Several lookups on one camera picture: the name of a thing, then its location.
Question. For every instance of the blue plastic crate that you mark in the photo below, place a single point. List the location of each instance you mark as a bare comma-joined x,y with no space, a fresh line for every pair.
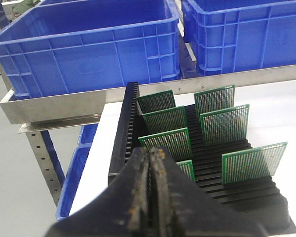
229,36
62,47

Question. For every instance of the black slotted board rack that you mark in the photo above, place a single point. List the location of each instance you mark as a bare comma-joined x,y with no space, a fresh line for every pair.
258,199

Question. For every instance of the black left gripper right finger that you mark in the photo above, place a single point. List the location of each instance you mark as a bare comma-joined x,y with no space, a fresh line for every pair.
184,210

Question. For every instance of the blue plastic bin below table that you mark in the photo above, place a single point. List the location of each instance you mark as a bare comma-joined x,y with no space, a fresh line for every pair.
75,170

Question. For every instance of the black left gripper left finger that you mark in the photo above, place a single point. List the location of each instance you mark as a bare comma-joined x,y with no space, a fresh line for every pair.
121,210

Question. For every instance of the perforated steel frame leg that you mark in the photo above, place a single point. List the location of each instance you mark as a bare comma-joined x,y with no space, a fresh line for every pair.
48,162

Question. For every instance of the green perforated circuit board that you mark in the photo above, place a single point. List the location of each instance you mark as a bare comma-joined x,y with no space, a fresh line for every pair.
156,101
176,141
165,120
213,100
252,163
187,167
225,126

